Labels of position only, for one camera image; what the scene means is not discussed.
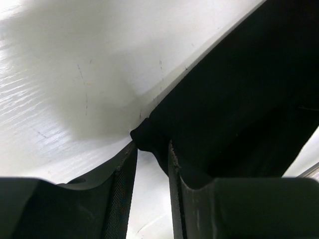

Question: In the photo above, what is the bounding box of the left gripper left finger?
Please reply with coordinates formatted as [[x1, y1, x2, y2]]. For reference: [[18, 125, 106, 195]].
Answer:
[[0, 143, 138, 239]]

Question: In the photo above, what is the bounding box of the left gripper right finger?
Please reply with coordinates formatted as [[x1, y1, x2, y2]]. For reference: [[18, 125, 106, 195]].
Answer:
[[168, 145, 319, 239]]

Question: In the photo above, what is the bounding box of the black skirt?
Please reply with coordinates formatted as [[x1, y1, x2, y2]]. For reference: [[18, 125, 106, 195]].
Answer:
[[131, 0, 319, 188]]

